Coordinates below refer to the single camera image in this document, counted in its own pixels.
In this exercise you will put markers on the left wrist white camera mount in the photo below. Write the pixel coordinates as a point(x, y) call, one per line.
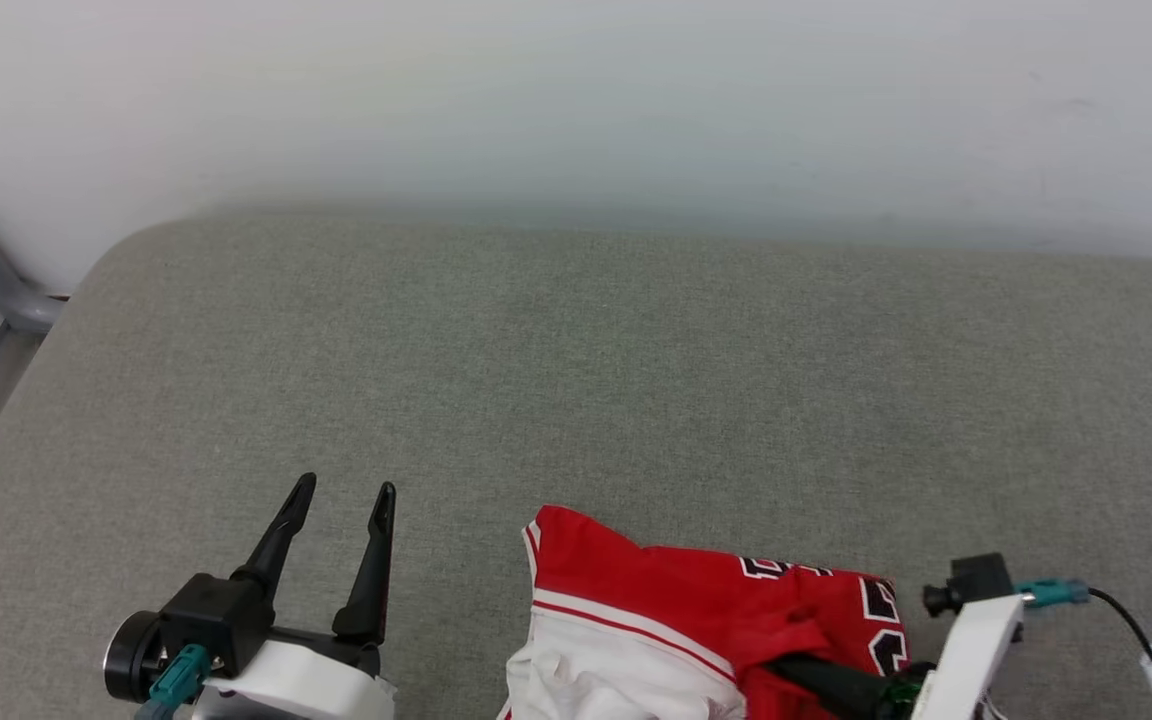
point(306, 685)

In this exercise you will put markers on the grey fabric sofa seat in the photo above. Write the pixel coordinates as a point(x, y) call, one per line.
point(586, 380)

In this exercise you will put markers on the red and white jersey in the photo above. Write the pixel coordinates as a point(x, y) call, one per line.
point(676, 620)

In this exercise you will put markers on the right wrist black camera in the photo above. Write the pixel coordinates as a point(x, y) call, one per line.
point(971, 582)

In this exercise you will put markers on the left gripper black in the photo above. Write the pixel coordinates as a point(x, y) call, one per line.
point(216, 615)

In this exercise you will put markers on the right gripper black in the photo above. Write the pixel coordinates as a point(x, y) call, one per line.
point(904, 695)

